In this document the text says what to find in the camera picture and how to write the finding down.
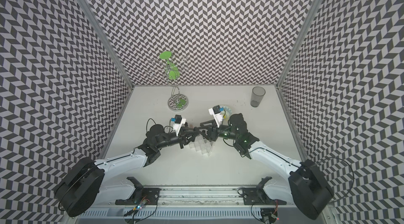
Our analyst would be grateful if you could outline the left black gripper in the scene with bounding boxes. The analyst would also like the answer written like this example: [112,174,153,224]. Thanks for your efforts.
[156,126,199,150]

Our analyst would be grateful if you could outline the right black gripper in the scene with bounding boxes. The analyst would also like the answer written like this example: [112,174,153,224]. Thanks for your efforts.
[196,119,239,143]

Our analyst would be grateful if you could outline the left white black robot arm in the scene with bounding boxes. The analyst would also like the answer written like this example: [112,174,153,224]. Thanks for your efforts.
[54,124,204,217]

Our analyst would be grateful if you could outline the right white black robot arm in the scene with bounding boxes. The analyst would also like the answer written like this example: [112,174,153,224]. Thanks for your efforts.
[194,113,334,220]

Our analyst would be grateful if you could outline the clear acrylic lipstick organizer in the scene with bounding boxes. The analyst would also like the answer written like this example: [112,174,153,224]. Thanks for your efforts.
[187,136,215,156]

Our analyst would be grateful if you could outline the yellow blue patterned bowl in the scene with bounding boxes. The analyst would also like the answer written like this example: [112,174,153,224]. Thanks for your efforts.
[220,105,233,119]

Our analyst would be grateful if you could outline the grey ribbed drinking glass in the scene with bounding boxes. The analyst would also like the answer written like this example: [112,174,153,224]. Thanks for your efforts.
[250,86,266,108]

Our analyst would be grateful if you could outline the chrome stand with green discs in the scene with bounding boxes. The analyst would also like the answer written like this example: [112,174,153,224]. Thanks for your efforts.
[149,50,189,111]

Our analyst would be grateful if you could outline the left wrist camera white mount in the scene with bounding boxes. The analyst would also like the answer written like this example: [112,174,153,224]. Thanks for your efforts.
[171,115,186,136]

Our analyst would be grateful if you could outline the aluminium front rail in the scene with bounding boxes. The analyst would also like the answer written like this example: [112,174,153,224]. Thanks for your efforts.
[88,185,297,210]

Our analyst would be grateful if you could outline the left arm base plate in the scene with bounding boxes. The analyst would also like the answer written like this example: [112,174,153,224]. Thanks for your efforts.
[115,177,161,206]

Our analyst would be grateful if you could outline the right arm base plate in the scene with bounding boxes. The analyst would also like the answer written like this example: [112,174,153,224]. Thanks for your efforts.
[237,177,291,206]

